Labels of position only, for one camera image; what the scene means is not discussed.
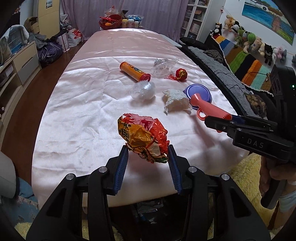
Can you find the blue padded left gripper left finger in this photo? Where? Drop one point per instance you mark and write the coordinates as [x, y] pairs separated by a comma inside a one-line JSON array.
[[120, 168]]

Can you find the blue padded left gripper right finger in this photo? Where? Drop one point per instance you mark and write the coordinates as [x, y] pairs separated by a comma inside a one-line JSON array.
[[176, 175]]

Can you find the red orange wrapper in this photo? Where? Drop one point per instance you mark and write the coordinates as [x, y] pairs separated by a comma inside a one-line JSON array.
[[145, 136]]

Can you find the pink red plastic cone toy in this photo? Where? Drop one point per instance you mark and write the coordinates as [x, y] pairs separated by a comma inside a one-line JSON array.
[[210, 114]]

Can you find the white tissue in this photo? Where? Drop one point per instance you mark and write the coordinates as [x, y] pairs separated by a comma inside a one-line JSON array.
[[176, 100]]

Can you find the clear plastic wrap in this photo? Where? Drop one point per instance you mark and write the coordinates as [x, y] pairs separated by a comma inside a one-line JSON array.
[[143, 90]]

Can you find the purple plastic bowl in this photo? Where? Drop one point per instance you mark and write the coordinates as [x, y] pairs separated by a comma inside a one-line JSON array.
[[203, 92]]

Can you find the orange candy tube red cap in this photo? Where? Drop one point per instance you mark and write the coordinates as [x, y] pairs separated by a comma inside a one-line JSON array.
[[134, 72]]

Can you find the red tasselled ornament ball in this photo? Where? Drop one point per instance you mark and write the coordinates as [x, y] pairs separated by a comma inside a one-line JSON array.
[[180, 75]]

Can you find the clear bag with foil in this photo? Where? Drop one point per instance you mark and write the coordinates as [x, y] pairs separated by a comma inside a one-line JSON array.
[[163, 67]]

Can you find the person's right hand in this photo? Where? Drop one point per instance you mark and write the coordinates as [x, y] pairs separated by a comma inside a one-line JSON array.
[[283, 172]]

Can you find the yellow fluffy rug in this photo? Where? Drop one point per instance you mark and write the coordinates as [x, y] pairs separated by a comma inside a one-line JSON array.
[[246, 176]]

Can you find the dark sofa with grey throw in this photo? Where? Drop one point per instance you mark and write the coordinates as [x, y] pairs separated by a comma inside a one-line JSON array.
[[245, 101]]

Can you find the striped crochet blanket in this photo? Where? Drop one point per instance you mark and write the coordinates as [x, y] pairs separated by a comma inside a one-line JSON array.
[[245, 66]]

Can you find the pink satin table cloth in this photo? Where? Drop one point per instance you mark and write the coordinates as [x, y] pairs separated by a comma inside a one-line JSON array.
[[78, 130]]

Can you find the row of plush toys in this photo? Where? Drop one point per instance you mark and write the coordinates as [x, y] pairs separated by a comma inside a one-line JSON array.
[[253, 43]]

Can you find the white cylindrical bin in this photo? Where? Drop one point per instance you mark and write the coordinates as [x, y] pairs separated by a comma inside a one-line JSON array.
[[7, 176]]

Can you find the black cat plush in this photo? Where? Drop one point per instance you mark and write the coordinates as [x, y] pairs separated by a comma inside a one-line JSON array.
[[217, 30]]

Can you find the white folding side table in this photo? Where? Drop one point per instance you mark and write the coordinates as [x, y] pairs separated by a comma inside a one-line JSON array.
[[172, 41]]

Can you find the landscape painting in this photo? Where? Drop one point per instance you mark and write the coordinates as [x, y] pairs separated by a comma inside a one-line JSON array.
[[270, 16]]

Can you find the purple bag on floor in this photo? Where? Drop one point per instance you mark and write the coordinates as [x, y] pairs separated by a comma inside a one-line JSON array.
[[49, 53]]

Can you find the beige tv cabinet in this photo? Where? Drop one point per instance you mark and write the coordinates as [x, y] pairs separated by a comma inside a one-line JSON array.
[[24, 66]]

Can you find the red basket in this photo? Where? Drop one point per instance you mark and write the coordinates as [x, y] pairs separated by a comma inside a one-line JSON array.
[[110, 22]]

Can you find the purple curtain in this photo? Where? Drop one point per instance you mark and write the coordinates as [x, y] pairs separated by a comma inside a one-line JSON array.
[[163, 17]]

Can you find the white bookshelf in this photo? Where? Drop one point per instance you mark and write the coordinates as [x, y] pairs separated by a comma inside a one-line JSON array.
[[200, 18]]

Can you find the beige standing air conditioner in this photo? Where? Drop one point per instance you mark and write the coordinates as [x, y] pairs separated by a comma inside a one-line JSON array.
[[48, 16]]

